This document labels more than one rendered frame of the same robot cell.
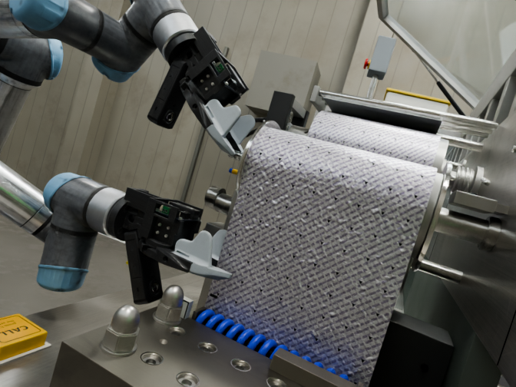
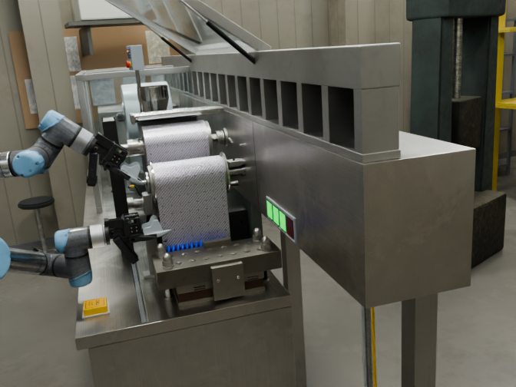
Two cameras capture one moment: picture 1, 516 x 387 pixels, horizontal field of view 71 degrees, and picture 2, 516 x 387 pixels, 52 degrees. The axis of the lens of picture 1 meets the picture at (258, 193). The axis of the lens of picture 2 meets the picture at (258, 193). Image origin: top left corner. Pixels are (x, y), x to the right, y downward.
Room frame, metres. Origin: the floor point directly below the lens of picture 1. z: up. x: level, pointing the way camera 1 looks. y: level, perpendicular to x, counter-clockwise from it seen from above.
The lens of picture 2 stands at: (-1.03, 0.78, 1.66)
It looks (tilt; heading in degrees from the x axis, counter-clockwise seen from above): 15 degrees down; 323
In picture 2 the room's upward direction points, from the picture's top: 4 degrees counter-clockwise
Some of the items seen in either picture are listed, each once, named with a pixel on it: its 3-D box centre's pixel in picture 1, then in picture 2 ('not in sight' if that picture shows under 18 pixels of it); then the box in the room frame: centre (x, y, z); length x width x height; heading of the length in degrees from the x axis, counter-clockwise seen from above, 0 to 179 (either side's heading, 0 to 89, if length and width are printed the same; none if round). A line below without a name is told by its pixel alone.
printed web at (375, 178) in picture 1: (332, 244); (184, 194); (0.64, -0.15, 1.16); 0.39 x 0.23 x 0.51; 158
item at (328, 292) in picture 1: (296, 286); (194, 219); (0.46, -0.08, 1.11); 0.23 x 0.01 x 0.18; 68
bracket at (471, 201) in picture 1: (477, 202); (236, 161); (0.46, -0.27, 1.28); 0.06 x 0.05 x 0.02; 68
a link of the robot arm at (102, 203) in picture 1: (117, 213); (98, 235); (0.58, 0.21, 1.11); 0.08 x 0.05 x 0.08; 158
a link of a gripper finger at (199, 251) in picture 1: (203, 252); (157, 227); (0.49, 0.05, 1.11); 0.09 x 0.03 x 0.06; 60
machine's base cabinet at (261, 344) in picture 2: not in sight; (162, 288); (1.42, -0.39, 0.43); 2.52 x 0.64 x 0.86; 158
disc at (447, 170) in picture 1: (431, 217); (224, 172); (0.47, -0.23, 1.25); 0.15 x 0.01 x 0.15; 158
